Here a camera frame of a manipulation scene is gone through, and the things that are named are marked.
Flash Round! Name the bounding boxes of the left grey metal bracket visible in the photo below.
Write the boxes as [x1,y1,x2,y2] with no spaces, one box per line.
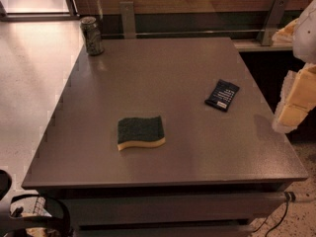
[119,1,136,39]

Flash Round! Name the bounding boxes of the right grey metal bracket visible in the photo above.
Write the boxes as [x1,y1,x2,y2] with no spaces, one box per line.
[257,0,289,46]

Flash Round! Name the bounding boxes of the dark blue snack packet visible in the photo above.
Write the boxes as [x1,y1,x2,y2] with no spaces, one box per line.
[204,79,239,112]

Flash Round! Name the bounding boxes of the black cable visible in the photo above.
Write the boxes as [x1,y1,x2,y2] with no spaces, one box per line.
[251,192,294,237]

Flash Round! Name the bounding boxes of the green drink can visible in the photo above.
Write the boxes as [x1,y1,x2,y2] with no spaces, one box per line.
[80,16,104,56]

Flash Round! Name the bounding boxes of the green and yellow sponge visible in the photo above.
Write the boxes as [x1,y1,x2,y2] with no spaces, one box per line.
[118,116,166,151]

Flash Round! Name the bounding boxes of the grey metal bracket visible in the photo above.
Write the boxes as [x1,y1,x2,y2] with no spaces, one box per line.
[119,1,136,39]
[257,0,289,46]

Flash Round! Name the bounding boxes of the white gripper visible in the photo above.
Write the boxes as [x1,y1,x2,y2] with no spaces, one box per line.
[272,0,316,133]

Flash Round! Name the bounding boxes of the black chair with wire basket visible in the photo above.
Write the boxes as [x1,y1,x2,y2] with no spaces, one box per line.
[0,169,73,237]

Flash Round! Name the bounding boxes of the grey cabinet with drawers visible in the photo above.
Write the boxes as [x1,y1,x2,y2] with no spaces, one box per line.
[23,38,308,237]

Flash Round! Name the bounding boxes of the window frame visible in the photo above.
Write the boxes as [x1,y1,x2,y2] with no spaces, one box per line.
[0,0,78,22]

